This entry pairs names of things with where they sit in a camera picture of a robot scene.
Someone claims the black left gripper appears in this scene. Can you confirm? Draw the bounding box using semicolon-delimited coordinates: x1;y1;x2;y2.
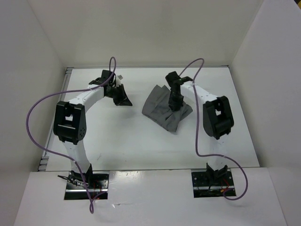
106;84;132;106

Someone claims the grey pleated skirt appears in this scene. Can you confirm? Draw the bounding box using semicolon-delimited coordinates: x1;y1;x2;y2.
142;85;193;133

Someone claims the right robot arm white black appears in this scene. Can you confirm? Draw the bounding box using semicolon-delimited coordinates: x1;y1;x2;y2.
165;72;234;186

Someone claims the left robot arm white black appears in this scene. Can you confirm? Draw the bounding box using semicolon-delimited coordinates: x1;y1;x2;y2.
53;70;133;188

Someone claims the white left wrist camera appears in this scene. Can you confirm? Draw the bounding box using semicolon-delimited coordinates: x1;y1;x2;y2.
114;75;123;87

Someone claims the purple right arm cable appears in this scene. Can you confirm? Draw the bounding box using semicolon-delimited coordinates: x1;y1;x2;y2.
178;58;249;201

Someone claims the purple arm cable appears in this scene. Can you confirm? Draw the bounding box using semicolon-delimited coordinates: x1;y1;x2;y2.
178;58;249;201
25;56;118;214

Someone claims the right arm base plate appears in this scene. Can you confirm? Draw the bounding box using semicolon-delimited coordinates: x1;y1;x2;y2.
191;170;236;198

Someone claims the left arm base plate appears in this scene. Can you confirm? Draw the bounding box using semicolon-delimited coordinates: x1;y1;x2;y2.
58;171;109;201

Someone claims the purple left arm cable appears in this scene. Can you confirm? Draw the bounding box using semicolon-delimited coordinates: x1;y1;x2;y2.
25;56;118;214

